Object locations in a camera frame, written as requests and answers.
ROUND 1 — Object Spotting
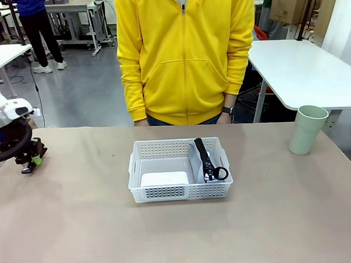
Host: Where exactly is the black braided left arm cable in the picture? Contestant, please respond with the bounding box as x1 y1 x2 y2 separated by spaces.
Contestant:
0 116 32 164

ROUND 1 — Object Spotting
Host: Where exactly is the tall cardboard box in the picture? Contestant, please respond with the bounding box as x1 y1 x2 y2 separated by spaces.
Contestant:
313 0 340 40

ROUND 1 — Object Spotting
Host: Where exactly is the white digital clock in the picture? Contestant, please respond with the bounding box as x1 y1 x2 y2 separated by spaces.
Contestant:
140 170 190 189

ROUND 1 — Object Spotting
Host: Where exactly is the black stand pole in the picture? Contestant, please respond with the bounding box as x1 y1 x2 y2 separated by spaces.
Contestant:
6 0 26 47
294 0 320 43

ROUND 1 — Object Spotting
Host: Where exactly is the red background object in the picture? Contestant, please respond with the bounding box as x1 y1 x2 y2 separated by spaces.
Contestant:
253 24 269 42

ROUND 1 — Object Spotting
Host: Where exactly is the person's right forearm yellow sleeve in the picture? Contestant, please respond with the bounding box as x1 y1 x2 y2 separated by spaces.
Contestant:
118 56 148 123

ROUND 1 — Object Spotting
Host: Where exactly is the pale green plastic cup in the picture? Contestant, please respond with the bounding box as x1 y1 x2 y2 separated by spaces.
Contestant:
287 104 331 156

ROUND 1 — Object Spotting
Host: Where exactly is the background person in green top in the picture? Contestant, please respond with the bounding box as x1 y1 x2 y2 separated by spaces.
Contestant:
258 0 278 38

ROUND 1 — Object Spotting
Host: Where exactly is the grey background workbench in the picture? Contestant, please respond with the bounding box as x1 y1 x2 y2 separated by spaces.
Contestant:
44 0 115 59

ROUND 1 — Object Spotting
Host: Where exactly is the person's left forearm yellow sleeve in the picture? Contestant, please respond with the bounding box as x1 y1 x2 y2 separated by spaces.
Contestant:
221 52 258 109

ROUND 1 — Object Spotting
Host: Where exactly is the grey pouch with black zipper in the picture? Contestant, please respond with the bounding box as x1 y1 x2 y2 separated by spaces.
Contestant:
189 136 229 185

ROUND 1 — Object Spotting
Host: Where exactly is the person torso in yellow hoodie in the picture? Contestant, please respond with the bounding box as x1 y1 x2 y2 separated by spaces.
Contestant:
114 0 260 129

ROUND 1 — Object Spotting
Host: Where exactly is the large cardboard box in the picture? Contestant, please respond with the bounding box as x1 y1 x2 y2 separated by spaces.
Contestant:
268 0 318 27

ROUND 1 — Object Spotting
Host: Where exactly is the background person in blue top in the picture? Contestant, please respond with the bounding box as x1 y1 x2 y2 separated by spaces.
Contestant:
11 0 69 76

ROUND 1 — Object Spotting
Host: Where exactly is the large white side table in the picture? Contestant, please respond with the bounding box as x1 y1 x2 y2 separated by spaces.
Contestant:
246 36 351 123

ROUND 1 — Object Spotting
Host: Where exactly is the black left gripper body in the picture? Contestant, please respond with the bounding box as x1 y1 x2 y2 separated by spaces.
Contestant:
13 137 49 165

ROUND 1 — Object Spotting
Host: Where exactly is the person's left hand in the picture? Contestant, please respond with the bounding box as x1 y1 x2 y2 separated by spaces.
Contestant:
216 113 233 125

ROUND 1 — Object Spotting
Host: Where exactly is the white perforated plastic basket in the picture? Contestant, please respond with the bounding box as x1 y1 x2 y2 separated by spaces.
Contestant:
126 136 235 205

